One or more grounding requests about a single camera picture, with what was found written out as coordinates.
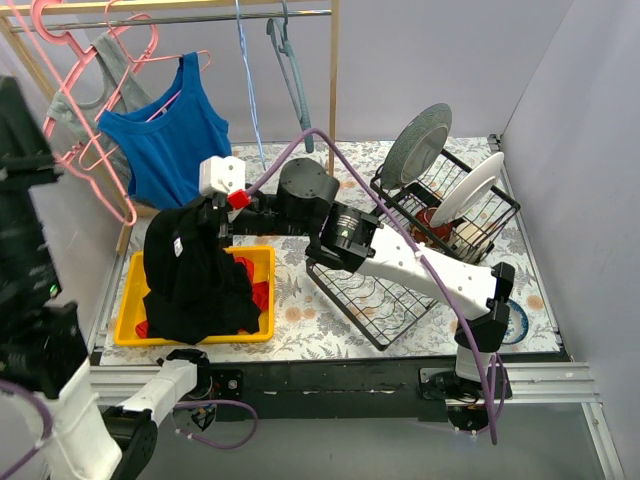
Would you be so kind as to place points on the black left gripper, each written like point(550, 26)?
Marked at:
point(13, 163)

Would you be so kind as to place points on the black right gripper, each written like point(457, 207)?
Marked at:
point(220, 220)

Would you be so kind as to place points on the red tank top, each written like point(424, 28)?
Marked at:
point(258, 294)

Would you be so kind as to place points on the black tank top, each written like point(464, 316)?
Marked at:
point(217, 312)
point(186, 267)

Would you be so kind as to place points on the grey-blue hanger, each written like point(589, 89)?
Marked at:
point(277, 30)

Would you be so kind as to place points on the thin pink hanger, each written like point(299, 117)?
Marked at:
point(133, 66)
point(88, 159)

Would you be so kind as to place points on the blue tank top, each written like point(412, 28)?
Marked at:
point(166, 141)

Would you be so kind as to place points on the light blue hanger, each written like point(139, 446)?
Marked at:
point(249, 82)

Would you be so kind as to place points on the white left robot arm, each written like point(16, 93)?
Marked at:
point(44, 358)

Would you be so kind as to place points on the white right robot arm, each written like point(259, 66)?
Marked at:
point(348, 239)

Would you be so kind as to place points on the grey tank top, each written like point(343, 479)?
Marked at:
point(112, 63)

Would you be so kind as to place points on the thick pink hanger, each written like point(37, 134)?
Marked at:
point(84, 56)

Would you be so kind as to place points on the yellow plastic tray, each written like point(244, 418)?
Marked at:
point(132, 311)

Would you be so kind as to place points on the floral table mat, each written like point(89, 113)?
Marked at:
point(308, 326)

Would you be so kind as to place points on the red bowl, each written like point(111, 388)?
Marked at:
point(441, 232)

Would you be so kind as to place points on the grey patterned plate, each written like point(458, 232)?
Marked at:
point(417, 147)

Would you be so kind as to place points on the cream bowl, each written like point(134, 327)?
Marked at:
point(470, 243)

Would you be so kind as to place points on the wooden clothes rack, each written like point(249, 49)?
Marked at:
point(332, 125)

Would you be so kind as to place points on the white plate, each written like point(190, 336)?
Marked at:
point(470, 187)

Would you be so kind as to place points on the blue white porcelain bowl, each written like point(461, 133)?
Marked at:
point(518, 324)

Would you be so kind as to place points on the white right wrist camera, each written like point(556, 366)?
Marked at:
point(225, 175)

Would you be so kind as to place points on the black wire dish rack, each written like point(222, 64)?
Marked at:
point(384, 310)

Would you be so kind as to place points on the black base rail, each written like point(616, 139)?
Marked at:
point(418, 388)

